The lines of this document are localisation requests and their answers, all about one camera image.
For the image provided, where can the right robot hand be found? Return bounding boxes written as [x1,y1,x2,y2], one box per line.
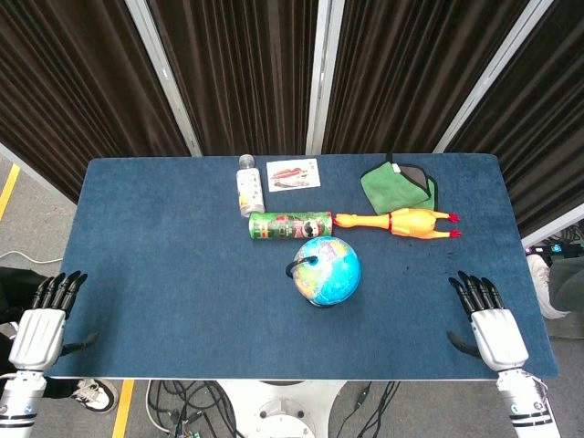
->
[446,270,530,372]

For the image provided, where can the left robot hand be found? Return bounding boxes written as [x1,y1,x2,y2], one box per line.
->
[7,270,99,370]

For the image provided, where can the small blue desk globe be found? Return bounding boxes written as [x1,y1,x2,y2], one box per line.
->
[285,235,363,310]

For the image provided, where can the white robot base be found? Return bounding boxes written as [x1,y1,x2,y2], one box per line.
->
[217,380,349,438]

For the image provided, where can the person in dark clothes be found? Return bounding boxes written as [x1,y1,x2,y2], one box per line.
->
[0,266,77,402]

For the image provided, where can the white shoe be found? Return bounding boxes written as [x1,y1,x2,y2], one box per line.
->
[526,253,571,320]

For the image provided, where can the black and white sneaker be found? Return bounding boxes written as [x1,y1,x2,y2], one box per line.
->
[68,378,120,414]

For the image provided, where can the person leg grey trousers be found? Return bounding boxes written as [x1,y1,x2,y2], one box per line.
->
[548,255,584,316]

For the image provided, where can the yellow rubber chicken toy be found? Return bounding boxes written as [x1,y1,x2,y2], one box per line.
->
[332,207,463,240]

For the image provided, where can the blue table mat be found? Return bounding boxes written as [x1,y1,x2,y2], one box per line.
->
[46,153,559,381]

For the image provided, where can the green folded cloth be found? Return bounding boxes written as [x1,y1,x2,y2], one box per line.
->
[360,153,440,215]

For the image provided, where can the green chips can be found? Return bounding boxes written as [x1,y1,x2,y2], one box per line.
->
[247,210,334,240]

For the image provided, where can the white picture card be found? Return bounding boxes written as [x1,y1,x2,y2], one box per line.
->
[266,159,322,193]

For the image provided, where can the clear plastic bottle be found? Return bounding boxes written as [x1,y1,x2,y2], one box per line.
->
[235,153,266,217]

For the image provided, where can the dark brown curtain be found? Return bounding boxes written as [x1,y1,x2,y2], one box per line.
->
[0,0,584,238]

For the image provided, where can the white cable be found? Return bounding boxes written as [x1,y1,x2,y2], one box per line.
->
[0,250,64,265]

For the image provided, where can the black cable bundle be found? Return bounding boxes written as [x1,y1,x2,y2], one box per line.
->
[145,381,247,438]

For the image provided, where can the white partition frame post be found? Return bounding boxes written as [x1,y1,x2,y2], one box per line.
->
[433,0,552,154]
[304,0,346,155]
[124,0,203,158]

